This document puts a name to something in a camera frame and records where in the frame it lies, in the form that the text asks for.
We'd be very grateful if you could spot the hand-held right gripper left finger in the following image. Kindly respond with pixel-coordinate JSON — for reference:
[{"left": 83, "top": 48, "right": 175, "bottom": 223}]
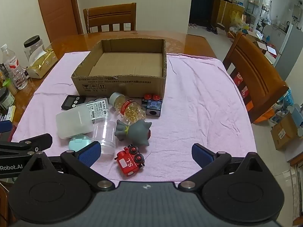
[{"left": 23, "top": 141, "right": 115, "bottom": 193}]

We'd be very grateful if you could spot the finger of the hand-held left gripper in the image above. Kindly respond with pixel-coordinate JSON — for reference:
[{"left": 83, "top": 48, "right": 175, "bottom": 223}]
[
  {"left": 0, "top": 120, "right": 13, "bottom": 133},
  {"left": 0, "top": 133, "right": 53, "bottom": 157}
]

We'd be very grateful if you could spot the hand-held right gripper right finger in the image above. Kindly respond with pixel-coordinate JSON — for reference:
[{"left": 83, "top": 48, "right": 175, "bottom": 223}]
[{"left": 177, "top": 143, "right": 271, "bottom": 192}]

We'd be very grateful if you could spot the mint round case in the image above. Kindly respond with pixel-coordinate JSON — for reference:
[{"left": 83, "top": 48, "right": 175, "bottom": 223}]
[{"left": 69, "top": 134, "right": 92, "bottom": 152}]

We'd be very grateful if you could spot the translucent white plastic box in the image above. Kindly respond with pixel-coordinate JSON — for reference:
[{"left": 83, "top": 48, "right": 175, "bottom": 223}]
[{"left": 56, "top": 106, "right": 93, "bottom": 139}]

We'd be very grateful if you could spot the red toy train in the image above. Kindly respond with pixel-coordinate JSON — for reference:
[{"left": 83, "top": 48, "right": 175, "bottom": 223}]
[{"left": 115, "top": 144, "right": 145, "bottom": 177}]

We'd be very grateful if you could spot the grey cat toy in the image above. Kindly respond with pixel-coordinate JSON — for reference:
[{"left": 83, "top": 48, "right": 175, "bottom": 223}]
[{"left": 115, "top": 119, "right": 152, "bottom": 146}]

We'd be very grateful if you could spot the black cube robot toy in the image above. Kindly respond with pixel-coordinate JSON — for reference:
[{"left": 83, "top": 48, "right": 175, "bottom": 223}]
[{"left": 141, "top": 93, "right": 163, "bottom": 118}]

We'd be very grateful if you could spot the cardboard box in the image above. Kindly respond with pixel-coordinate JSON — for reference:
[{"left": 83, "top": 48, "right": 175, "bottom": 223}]
[
  {"left": 270, "top": 113, "right": 300, "bottom": 150},
  {"left": 71, "top": 38, "right": 167, "bottom": 99}
]

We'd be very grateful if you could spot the dark lidded jar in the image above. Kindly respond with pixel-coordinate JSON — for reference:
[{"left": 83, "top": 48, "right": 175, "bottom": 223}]
[{"left": 0, "top": 87, "right": 16, "bottom": 110}]

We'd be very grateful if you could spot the small green capped bottle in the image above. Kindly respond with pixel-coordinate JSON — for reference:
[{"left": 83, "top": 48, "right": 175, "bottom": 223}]
[{"left": 2, "top": 78, "right": 18, "bottom": 96}]

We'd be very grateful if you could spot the white labelled staples pack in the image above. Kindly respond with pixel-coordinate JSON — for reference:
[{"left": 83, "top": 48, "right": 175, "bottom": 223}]
[{"left": 85, "top": 98, "right": 110, "bottom": 124}]

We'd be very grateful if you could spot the black digital timer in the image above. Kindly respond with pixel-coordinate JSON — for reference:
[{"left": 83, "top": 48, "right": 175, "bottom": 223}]
[{"left": 61, "top": 95, "right": 87, "bottom": 110}]

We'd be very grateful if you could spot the clear water bottle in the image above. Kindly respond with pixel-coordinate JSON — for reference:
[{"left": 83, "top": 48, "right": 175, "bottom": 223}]
[{"left": 0, "top": 44, "right": 28, "bottom": 90}]

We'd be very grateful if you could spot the yellow capsule bottle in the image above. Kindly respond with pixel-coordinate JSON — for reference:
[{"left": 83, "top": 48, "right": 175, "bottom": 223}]
[{"left": 109, "top": 92, "right": 147, "bottom": 125}]

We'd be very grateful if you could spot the pink cloth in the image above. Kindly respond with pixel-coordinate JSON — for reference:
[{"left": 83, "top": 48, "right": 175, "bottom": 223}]
[{"left": 11, "top": 51, "right": 258, "bottom": 187}]

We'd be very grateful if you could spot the gold tissue box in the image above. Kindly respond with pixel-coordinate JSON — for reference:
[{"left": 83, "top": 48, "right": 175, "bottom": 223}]
[{"left": 26, "top": 48, "right": 59, "bottom": 79}]

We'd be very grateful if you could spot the cardboard box on floor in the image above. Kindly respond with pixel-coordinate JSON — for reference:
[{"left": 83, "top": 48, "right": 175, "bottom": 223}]
[{"left": 270, "top": 113, "right": 300, "bottom": 150}]

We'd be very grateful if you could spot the red box with white circle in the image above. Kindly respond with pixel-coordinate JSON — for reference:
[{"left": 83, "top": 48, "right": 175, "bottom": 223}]
[{"left": 233, "top": 72, "right": 244, "bottom": 86}]

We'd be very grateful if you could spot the clear jar with black lid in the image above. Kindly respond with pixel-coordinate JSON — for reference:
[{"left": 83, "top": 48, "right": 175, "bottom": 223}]
[{"left": 24, "top": 35, "right": 46, "bottom": 62}]

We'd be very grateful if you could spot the wooden chair with grooved back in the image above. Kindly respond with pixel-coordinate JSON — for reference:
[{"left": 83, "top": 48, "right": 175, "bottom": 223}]
[{"left": 223, "top": 31, "right": 290, "bottom": 124}]

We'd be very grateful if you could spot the brown wooden door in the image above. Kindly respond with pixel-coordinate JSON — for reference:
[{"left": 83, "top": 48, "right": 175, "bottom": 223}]
[{"left": 35, "top": 0, "right": 84, "bottom": 43}]

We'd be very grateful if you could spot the grey refrigerator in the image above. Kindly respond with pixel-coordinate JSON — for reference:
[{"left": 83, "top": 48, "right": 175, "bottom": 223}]
[{"left": 273, "top": 24, "right": 303, "bottom": 81}]

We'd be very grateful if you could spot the wooden chair with slotted back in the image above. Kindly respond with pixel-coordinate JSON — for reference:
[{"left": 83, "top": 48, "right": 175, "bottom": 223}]
[{"left": 83, "top": 3, "right": 137, "bottom": 34}]

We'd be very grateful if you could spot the yellow plastic bag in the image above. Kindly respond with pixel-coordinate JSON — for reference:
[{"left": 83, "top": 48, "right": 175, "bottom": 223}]
[{"left": 230, "top": 11, "right": 249, "bottom": 29}]

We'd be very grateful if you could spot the wooden cabinet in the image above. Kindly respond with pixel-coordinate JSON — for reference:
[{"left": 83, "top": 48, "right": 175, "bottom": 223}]
[{"left": 216, "top": 0, "right": 246, "bottom": 32}]

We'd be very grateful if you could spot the glass display shelf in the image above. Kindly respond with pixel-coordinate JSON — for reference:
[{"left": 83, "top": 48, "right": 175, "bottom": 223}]
[{"left": 244, "top": 0, "right": 267, "bottom": 26}]

